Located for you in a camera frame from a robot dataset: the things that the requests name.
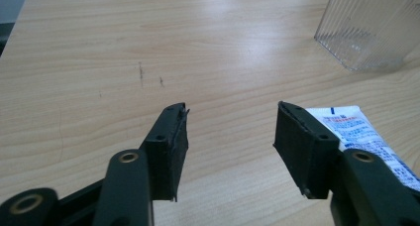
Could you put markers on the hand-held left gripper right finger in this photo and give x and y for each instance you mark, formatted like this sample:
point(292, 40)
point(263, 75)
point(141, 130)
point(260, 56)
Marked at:
point(307, 146)

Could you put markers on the white toothpaste tube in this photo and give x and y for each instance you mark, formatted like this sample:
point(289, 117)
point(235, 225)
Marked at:
point(363, 133)

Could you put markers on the clear ribbed plastic container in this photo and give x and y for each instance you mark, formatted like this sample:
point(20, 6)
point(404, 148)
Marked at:
point(369, 27)

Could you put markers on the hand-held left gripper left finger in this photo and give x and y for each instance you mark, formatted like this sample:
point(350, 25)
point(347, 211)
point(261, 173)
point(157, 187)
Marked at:
point(166, 153)

